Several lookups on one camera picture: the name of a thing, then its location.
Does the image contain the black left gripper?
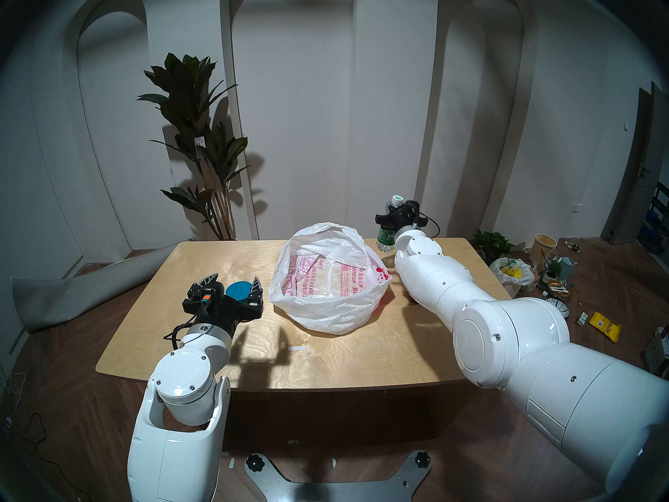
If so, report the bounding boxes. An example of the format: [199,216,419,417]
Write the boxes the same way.
[182,272,264,339]

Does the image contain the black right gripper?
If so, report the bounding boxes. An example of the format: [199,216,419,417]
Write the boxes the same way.
[375,199,423,232]

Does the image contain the water bottle green label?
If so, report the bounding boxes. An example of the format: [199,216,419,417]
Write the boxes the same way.
[376,195,406,253]

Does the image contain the white plastic bag red print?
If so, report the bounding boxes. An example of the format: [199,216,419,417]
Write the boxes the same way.
[268,222,393,335]

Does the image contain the white bin bag yellow contents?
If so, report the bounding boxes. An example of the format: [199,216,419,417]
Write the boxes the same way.
[490,257,536,298]

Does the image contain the small green bushy plant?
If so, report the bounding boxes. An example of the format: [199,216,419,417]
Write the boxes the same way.
[473,230,515,264]

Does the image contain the light wooden table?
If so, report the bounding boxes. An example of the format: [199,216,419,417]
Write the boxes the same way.
[96,238,515,393]

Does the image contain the beige flower pot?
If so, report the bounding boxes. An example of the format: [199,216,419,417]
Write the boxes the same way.
[530,233,558,266]

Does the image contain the grey rolled mat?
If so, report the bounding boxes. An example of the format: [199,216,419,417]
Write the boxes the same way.
[10,243,183,333]

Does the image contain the tall dark leafy plant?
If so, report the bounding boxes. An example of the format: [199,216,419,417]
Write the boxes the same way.
[137,53,251,241]

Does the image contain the yellow snack packet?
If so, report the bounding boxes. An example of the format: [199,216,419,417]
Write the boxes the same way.
[589,312,622,343]

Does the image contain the dark grey door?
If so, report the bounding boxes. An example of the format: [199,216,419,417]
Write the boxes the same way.
[601,81,669,245]

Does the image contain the dark shelf blue crates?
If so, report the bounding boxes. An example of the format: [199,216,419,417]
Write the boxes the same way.
[639,182,669,256]

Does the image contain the cardboard box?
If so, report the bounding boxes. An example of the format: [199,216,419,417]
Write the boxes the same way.
[643,326,669,376]

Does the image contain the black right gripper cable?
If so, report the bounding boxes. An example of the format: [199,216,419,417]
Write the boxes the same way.
[416,212,441,239]

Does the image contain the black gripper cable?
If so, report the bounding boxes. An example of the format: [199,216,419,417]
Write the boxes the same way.
[163,307,202,342]
[416,212,441,239]

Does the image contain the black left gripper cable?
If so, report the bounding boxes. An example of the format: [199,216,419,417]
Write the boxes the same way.
[163,307,202,342]

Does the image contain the grey metal robot base plate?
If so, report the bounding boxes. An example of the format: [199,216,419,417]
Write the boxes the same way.
[245,450,432,502]

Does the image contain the thin black floor cable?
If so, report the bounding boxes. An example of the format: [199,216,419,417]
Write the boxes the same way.
[0,360,89,499]

